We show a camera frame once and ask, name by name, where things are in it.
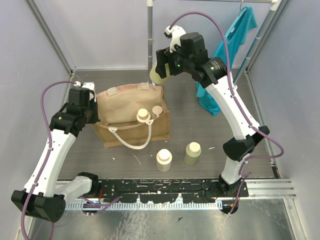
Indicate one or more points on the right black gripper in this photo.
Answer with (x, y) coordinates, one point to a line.
(162, 57)

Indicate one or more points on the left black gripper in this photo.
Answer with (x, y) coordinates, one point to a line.
(92, 115)

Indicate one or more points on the green bottle white cap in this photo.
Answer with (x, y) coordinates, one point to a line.
(155, 77)

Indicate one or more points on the tan canvas tote bag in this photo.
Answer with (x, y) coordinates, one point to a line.
(117, 111)

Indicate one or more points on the green pump dispenser bottle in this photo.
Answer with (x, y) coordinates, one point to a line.
(157, 110)

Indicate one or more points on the cream labelled tall bottle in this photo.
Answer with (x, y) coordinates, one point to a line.
(143, 115)

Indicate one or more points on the olive green bottle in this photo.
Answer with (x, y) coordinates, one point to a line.
(192, 153)

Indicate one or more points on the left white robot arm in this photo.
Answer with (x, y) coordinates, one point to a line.
(43, 198)

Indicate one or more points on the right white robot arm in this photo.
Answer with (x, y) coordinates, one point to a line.
(215, 77)

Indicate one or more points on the teal t-shirt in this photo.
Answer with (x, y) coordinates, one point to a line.
(235, 36)

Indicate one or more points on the cream short bottle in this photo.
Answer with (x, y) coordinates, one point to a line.
(164, 160)

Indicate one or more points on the metal clothes rack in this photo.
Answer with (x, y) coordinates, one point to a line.
(149, 4)

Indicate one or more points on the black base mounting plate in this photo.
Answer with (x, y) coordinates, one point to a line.
(169, 191)

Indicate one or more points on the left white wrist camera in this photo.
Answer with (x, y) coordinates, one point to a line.
(88, 85)

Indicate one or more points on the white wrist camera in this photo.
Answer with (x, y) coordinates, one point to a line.
(174, 33)
(88, 85)

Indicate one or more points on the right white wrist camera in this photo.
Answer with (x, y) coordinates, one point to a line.
(174, 33)

